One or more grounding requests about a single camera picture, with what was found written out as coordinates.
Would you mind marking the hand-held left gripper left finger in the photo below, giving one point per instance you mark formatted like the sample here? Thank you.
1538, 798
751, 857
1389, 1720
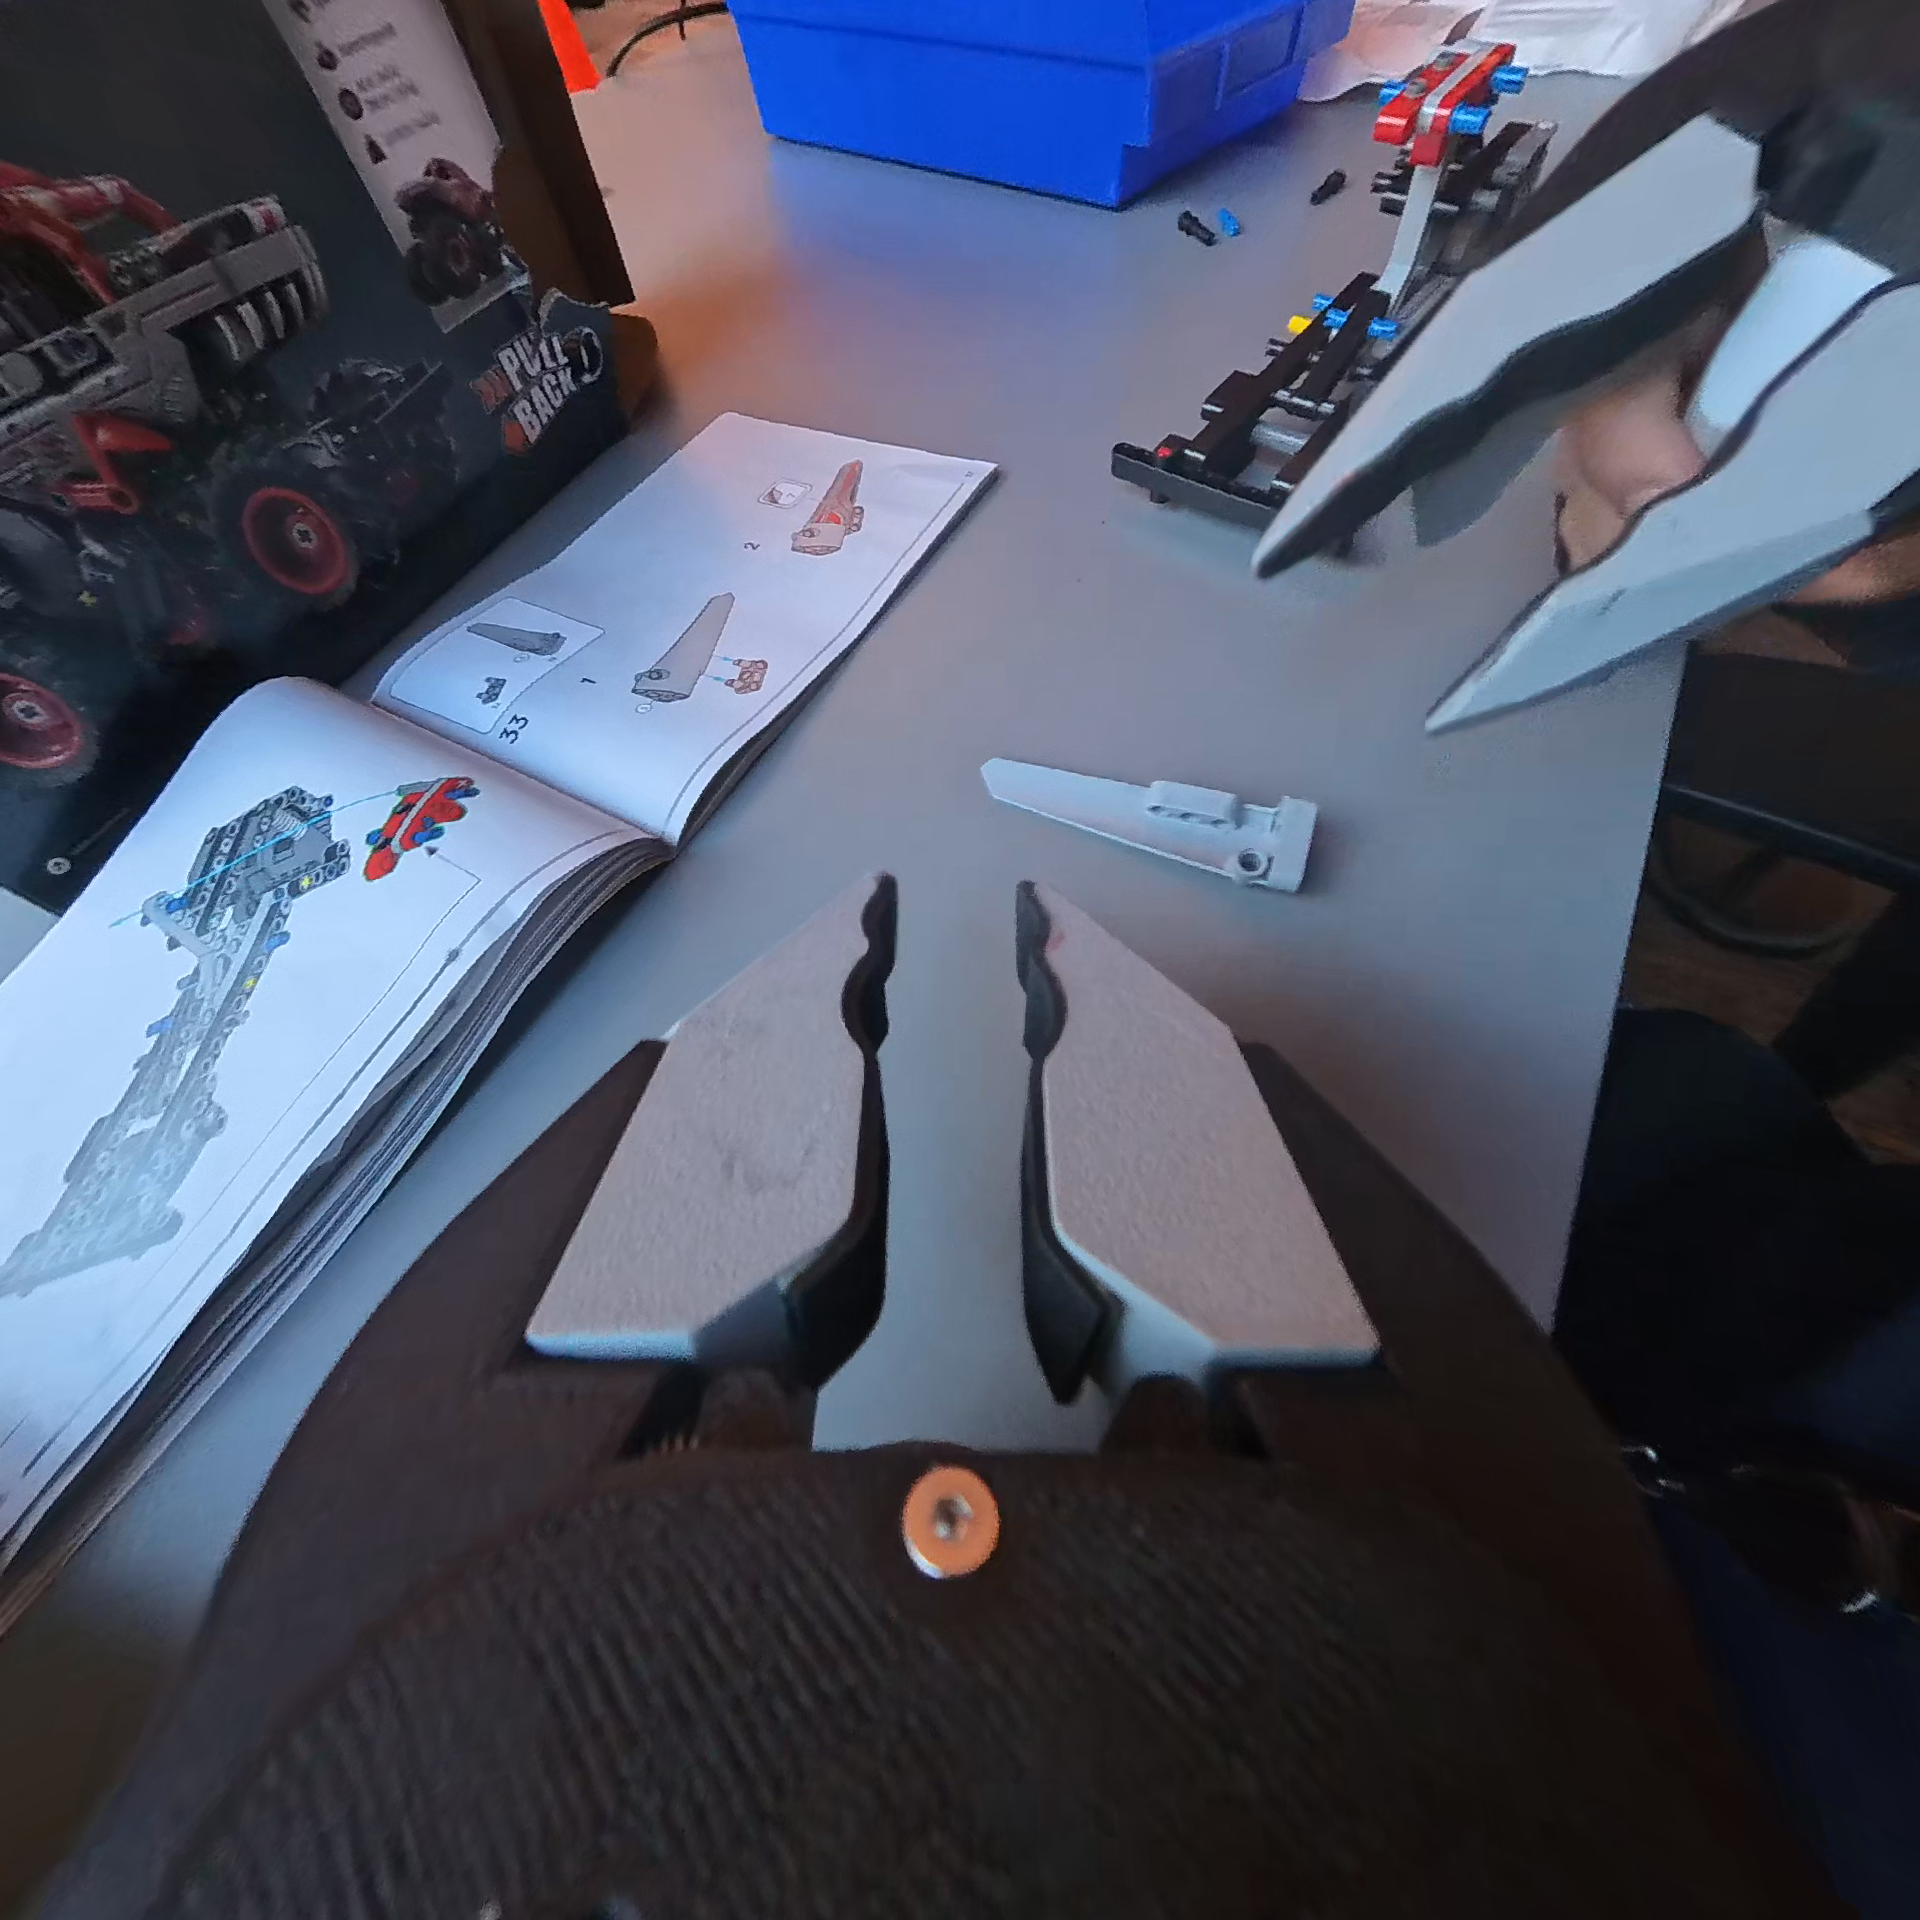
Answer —
722, 1171

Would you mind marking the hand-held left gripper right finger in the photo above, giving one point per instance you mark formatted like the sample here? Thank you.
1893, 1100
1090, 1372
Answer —
1186, 1171

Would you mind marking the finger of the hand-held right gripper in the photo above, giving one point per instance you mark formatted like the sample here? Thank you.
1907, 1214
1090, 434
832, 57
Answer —
1756, 511
1547, 315

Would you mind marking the grey lego panel piece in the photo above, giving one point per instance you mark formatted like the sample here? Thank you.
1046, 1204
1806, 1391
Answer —
1156, 818

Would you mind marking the lego instruction booklet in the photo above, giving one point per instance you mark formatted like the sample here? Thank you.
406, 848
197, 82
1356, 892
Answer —
301, 1050

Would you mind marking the black lego set box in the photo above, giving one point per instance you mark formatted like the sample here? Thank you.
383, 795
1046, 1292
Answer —
224, 450

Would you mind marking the person's right hand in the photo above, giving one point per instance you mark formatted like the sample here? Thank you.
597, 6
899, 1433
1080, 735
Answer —
1622, 464

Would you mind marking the person's leg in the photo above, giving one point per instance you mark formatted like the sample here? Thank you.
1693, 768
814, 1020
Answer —
1724, 1200

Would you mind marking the blue plastic bin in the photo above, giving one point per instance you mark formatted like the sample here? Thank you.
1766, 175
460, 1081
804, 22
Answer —
1020, 89

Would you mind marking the orange traffic cone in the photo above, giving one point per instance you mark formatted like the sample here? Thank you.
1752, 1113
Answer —
559, 38

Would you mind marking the partly built lego truck frame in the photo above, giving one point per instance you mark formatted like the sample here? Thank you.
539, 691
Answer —
1277, 406

